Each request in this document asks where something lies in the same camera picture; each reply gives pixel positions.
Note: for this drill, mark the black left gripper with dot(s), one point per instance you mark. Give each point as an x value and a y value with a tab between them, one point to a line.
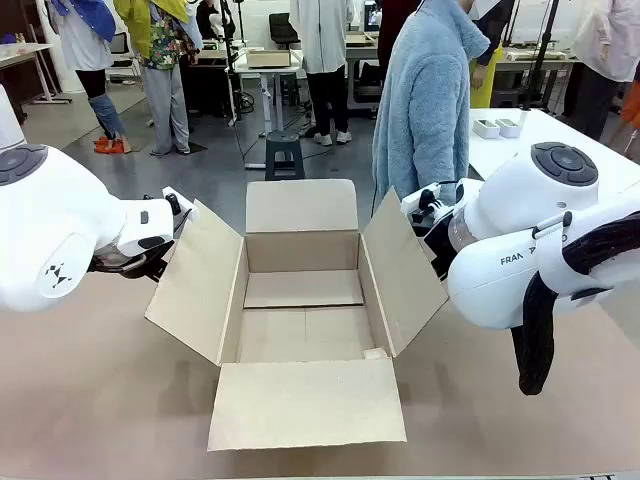
145	265

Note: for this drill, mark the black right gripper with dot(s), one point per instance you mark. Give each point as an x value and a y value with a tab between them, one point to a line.
440	245

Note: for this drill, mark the brown cardboard box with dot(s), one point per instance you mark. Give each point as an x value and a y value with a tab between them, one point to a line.
305	400

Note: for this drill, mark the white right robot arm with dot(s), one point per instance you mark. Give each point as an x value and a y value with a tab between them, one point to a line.
520	240

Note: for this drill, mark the person's right forearm blue sleeve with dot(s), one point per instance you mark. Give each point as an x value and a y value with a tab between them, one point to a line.
395	160

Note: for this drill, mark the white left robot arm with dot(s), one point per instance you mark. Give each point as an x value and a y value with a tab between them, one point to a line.
60	225

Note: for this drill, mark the orange shoe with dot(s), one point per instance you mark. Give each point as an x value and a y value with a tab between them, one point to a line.
102	145
117	146

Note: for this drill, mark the small white tray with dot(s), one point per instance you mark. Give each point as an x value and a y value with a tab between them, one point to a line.
508	128
486	129

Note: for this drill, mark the person in blue fleece jacket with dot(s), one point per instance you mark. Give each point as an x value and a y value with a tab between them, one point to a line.
425	115

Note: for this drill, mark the large white table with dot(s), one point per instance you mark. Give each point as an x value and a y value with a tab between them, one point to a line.
560	127

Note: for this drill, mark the person in yellow apron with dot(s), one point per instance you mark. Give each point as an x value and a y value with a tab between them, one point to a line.
485	75

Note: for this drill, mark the dark plastic stool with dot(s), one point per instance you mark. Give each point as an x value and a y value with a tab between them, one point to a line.
284	155

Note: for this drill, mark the white ribbed cylinder appliance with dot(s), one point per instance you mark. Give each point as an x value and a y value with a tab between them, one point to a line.
9	120

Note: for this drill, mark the person in floral shirt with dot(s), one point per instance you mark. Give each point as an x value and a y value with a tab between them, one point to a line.
162	65

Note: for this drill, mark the white height adjustable desk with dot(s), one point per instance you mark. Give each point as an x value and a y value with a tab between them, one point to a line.
265	75

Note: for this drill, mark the person with blue jacket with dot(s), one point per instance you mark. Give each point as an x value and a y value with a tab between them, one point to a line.
85	45

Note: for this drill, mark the person in white coat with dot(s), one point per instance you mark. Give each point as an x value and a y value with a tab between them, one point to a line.
325	45

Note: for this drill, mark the shallow cardboard tray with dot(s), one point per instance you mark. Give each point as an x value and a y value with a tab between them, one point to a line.
268	58

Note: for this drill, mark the white desk with wooden top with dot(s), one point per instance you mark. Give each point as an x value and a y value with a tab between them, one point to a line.
22	52

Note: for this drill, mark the person in pale pink coat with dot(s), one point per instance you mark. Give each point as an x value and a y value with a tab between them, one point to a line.
605	55

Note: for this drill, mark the black office chair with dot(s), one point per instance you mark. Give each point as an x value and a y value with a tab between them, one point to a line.
283	29

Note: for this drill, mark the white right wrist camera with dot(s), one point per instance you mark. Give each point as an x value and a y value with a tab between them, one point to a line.
425	197

